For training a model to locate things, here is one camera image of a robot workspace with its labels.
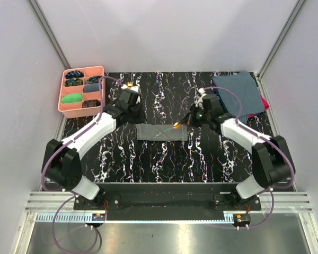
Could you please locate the green rolled cloth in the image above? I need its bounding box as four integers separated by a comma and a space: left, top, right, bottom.
61, 93, 83, 104

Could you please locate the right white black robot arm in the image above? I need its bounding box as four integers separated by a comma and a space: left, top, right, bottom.
179, 95, 295, 210

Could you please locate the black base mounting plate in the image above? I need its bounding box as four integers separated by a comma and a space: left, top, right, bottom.
74, 183, 261, 218

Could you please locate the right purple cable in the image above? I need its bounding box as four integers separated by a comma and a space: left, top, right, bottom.
201, 86, 296, 230

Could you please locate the purple cable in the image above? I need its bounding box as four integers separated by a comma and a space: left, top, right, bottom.
41, 76, 128, 253
201, 86, 296, 230

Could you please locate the white slotted cable duct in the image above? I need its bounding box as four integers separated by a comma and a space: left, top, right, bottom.
37, 212, 234, 224

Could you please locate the yellow blue patterned roll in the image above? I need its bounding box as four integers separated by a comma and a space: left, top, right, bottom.
65, 78, 84, 87

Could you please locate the blue patterned roll top left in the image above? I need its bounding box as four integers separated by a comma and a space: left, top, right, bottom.
65, 70, 84, 79

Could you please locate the brown patterned roll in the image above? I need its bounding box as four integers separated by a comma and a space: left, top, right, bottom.
82, 99, 101, 108

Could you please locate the grey stitched cloth napkin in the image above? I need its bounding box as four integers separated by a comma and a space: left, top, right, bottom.
135, 124, 188, 141

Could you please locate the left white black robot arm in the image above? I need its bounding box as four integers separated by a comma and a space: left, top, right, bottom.
42, 85, 145, 210

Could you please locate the pink compartment organizer tray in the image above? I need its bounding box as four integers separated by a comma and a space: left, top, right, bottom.
58, 66, 105, 119

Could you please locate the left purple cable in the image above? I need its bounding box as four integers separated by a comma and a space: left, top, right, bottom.
41, 76, 128, 253

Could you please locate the grey rolled cloth in tray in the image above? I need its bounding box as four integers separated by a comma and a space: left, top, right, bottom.
83, 83, 102, 93

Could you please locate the magenta folded cloth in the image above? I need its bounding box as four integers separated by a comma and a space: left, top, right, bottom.
248, 96, 270, 119

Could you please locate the gold spoon teal handle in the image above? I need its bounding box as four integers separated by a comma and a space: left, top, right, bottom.
155, 122, 181, 137

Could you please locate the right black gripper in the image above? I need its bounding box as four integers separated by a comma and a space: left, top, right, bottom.
180, 103, 211, 128

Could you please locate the blue grey folded cloth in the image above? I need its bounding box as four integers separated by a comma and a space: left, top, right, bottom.
212, 71, 266, 124

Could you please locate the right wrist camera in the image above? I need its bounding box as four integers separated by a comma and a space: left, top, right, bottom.
195, 88, 207, 109

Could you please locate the teal patterned roll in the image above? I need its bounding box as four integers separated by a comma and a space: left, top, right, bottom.
86, 76, 101, 84

